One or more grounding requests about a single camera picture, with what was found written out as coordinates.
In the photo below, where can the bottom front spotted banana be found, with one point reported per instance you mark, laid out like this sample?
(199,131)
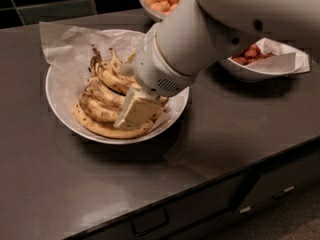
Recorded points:
(107,129)

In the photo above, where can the pile of orange fruit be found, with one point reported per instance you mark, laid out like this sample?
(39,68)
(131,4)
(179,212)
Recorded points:
(162,6)

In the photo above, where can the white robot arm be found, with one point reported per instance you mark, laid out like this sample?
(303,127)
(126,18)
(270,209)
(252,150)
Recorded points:
(199,33)

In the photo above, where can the paper liner red fruit bowl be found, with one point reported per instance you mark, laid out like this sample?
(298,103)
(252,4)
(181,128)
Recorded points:
(280,62)

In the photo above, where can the top curved spotted banana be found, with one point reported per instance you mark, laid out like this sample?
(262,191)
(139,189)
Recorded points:
(116,62)

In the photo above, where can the black drawer handle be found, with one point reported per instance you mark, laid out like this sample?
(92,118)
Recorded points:
(283,193)
(150,222)

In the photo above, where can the pile of red fruit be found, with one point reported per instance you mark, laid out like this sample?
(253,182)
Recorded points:
(250,54)

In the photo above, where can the white bowl with red fruit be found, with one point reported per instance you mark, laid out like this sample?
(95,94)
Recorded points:
(240,72)

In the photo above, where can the white paper bowl liner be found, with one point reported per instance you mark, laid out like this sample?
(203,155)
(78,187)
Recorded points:
(68,50)

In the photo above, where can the dark cabinet drawer front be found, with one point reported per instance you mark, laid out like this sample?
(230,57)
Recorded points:
(195,212)

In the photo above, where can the left black drawer handle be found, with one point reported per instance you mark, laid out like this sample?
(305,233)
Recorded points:
(150,222)

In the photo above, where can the right black drawer handle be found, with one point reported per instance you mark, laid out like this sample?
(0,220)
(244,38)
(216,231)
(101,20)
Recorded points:
(283,193)

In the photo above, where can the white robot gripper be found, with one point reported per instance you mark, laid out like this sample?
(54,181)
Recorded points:
(154,68)

